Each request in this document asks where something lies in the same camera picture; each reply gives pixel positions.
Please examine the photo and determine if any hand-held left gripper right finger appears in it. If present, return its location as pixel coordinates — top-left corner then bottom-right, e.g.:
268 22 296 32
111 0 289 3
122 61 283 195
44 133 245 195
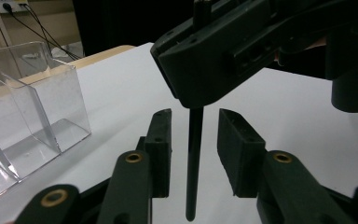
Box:
216 107 267 199

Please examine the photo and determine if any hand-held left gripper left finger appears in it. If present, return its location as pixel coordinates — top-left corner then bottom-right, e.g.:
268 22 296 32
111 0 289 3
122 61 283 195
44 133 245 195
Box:
138 108 172 199

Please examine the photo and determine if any thin black brush stick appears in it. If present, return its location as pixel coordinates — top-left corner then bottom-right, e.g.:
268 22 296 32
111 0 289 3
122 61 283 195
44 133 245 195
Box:
185 0 213 222

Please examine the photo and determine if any clear plastic divided box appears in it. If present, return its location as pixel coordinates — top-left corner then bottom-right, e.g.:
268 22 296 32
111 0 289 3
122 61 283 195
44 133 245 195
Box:
0 41 92 209

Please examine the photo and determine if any white table sheet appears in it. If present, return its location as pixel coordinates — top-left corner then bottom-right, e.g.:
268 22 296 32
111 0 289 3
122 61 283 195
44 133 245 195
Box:
0 42 358 224

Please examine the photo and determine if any black curtain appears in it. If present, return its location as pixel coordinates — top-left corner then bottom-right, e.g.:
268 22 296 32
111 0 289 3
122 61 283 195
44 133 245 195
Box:
72 0 200 58

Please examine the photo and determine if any white power strip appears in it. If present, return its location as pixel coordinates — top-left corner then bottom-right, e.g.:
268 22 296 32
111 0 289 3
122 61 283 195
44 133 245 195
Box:
0 0 30 14

